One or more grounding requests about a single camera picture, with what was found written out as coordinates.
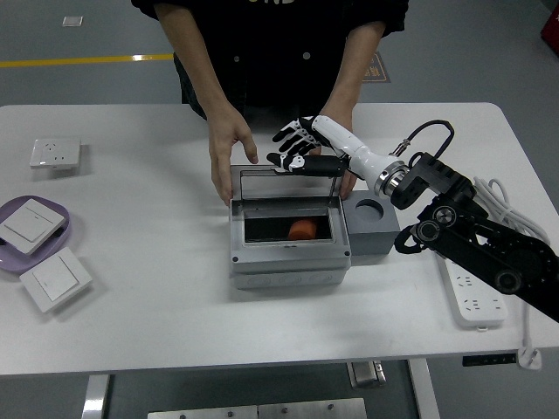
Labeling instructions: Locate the person's right hand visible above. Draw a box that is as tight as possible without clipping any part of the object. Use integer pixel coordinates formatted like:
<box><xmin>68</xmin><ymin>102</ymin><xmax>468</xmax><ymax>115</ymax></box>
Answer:
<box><xmin>207</xmin><ymin>107</ymin><xmax>260</xmax><ymax>208</ymax></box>

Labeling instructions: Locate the person's left hand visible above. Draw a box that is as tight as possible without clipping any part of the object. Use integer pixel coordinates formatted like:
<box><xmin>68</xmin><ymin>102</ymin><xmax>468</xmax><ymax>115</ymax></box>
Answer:
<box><xmin>305</xmin><ymin>106</ymin><xmax>362</xmax><ymax>201</ymax></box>

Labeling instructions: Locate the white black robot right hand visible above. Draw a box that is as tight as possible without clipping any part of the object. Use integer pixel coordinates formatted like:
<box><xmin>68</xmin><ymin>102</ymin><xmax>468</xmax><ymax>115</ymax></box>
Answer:
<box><xmin>266</xmin><ymin>114</ymin><xmax>397</xmax><ymax>193</ymax></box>

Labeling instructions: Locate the orange cylinder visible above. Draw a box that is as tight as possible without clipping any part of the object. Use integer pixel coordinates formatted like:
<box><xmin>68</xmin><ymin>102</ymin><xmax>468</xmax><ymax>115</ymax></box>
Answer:
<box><xmin>287</xmin><ymin>219</ymin><xmax>318</xmax><ymax>241</ymax></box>

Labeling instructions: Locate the grey electrical box clear lid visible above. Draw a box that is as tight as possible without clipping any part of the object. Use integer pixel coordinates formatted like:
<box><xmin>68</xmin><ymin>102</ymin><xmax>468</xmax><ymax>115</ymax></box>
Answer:
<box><xmin>228</xmin><ymin>163</ymin><xmax>353</xmax><ymax>290</ymax></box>

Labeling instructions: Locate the grey cube with round hole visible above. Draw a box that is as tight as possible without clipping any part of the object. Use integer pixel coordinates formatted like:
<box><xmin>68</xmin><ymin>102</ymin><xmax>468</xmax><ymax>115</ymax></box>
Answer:
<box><xmin>340</xmin><ymin>191</ymin><xmax>402</xmax><ymax>257</ymax></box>

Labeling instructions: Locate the brown floor sign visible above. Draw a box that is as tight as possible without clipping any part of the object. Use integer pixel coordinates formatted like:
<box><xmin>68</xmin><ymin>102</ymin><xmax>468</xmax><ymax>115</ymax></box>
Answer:
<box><xmin>359</xmin><ymin>52</ymin><xmax>391</xmax><ymax>85</ymax></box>

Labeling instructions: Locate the person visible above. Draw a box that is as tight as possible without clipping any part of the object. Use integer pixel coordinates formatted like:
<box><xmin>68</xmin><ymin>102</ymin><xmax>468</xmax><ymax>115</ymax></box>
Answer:
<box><xmin>130</xmin><ymin>0</ymin><xmax>411</xmax><ymax>122</ymax></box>

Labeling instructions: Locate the yellow floor tape line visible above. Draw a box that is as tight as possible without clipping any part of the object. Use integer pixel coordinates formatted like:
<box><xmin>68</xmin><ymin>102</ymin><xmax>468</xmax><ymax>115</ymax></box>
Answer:
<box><xmin>0</xmin><ymin>52</ymin><xmax>176</xmax><ymax>70</ymax></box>

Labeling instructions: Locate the purple plastic tray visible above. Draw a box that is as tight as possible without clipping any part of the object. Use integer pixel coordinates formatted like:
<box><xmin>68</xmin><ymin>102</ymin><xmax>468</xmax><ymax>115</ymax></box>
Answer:
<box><xmin>0</xmin><ymin>195</ymin><xmax>72</xmax><ymax>275</ymax></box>

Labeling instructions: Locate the white power strip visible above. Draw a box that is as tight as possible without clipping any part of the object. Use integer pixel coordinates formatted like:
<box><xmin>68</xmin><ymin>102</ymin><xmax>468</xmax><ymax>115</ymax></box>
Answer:
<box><xmin>436</xmin><ymin>256</ymin><xmax>509</xmax><ymax>331</ymax></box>

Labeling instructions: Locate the red object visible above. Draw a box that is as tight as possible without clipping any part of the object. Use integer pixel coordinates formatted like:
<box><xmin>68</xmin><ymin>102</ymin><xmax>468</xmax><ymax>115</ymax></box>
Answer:
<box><xmin>540</xmin><ymin>7</ymin><xmax>559</xmax><ymax>56</ymax></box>

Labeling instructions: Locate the white table leg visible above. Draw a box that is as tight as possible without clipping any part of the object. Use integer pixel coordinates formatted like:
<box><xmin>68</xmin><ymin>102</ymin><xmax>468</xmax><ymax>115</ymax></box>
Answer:
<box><xmin>405</xmin><ymin>358</ymin><xmax>440</xmax><ymax>419</ymax></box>
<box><xmin>80</xmin><ymin>374</ymin><xmax>113</xmax><ymax>419</ymax></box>

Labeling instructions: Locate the black table control panel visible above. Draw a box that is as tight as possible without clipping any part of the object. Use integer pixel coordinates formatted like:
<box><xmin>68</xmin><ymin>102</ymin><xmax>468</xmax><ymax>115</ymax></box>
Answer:
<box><xmin>462</xmin><ymin>354</ymin><xmax>519</xmax><ymax>367</ymax></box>

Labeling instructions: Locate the white power plug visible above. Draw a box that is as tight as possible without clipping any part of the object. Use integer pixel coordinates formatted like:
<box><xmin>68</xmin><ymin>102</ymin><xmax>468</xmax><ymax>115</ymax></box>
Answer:
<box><xmin>516</xmin><ymin>346</ymin><xmax>543</xmax><ymax>370</ymax></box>

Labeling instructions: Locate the white power cord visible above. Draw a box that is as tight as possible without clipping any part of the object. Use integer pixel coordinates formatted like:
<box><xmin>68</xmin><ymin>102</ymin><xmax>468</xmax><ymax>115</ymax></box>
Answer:
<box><xmin>471</xmin><ymin>175</ymin><xmax>552</xmax><ymax>351</ymax></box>

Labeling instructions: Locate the white wall socket plate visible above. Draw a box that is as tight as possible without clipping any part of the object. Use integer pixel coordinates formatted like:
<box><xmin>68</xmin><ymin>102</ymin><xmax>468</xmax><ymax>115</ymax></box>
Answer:
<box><xmin>29</xmin><ymin>138</ymin><xmax>83</xmax><ymax>170</ymax></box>

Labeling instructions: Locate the white wall switch plate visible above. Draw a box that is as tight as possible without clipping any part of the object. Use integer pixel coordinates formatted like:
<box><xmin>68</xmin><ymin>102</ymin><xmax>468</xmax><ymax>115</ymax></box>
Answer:
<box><xmin>0</xmin><ymin>197</ymin><xmax>67</xmax><ymax>257</ymax></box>
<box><xmin>19</xmin><ymin>247</ymin><xmax>94</xmax><ymax>314</ymax></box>

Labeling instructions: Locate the metal bracket under table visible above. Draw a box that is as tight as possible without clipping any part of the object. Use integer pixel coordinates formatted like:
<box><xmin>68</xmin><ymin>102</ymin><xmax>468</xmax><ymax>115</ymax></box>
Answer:
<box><xmin>347</xmin><ymin>360</ymin><xmax>388</xmax><ymax>389</ymax></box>

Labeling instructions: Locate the metal base plate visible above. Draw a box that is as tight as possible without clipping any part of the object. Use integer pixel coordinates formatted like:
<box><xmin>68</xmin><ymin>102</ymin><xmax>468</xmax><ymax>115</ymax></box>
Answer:
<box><xmin>257</xmin><ymin>397</ymin><xmax>369</xmax><ymax>419</ymax></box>
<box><xmin>147</xmin><ymin>405</ymin><xmax>260</xmax><ymax>419</ymax></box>

